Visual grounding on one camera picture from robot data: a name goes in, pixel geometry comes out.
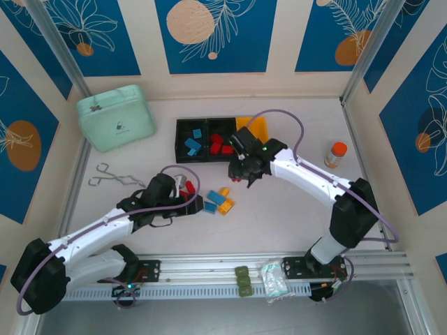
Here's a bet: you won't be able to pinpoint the yellow plastic container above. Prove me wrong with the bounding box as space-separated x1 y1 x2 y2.
235 116 270 142

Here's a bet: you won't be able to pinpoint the metal tongs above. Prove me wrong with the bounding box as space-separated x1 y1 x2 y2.
87 163 147 188

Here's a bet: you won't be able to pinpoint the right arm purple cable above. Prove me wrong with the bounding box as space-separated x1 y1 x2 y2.
244 109 400 304

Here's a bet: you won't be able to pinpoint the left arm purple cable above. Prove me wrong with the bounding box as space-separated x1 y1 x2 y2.
13 163 203 315

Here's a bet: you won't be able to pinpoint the aluminium mounting rail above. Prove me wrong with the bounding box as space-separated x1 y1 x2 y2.
135 251 410 284

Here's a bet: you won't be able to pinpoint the orange capped bottle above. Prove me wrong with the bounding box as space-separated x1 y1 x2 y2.
323 142 348 169

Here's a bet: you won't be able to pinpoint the white slotted cable duct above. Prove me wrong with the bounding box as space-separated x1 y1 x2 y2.
62 283 312 300

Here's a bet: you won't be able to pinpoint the aluminium frame post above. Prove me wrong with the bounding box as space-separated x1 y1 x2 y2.
26 0 94 99
340 0 402 105

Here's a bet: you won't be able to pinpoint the black plastic container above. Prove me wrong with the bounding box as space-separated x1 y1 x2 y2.
205 117 238 163
174 118 209 164

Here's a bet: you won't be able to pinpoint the clear plastic bag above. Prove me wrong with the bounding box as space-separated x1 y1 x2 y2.
259 260 293 305

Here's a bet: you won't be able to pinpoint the mint green medicine bag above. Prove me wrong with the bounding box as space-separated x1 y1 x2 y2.
75 84 156 154

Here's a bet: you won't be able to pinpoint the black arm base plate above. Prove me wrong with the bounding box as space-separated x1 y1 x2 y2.
138 260 162 284
281 256 347 281

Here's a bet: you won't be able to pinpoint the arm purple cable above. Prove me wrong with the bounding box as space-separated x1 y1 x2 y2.
13 163 203 315
244 109 400 304

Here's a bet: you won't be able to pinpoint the aluminium side rail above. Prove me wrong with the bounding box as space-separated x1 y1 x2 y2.
341 100 393 251
57 137 92 246

